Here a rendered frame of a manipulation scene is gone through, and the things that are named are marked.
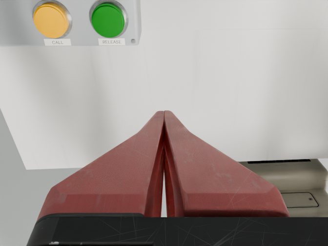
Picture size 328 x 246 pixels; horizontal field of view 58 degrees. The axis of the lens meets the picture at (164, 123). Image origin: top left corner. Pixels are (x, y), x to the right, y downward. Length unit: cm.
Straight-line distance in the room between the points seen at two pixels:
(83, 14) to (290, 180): 62
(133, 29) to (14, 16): 15
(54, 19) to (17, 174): 172
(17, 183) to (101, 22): 181
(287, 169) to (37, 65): 62
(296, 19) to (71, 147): 47
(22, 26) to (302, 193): 70
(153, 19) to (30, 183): 172
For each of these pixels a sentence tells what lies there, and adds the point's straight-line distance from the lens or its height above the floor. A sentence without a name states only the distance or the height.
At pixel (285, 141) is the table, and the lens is 65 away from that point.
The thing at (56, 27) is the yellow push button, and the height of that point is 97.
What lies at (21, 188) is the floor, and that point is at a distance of 215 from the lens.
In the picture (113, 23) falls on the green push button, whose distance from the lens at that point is 38.
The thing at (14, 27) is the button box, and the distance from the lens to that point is 43.
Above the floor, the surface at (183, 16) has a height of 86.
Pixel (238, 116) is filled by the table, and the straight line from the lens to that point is 58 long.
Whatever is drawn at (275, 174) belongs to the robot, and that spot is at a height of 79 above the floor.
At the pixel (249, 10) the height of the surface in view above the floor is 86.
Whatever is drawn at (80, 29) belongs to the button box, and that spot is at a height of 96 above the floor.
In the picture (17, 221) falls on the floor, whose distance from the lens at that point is 242.
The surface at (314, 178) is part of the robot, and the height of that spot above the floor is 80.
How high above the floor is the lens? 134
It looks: 56 degrees down
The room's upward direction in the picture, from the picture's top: 180 degrees counter-clockwise
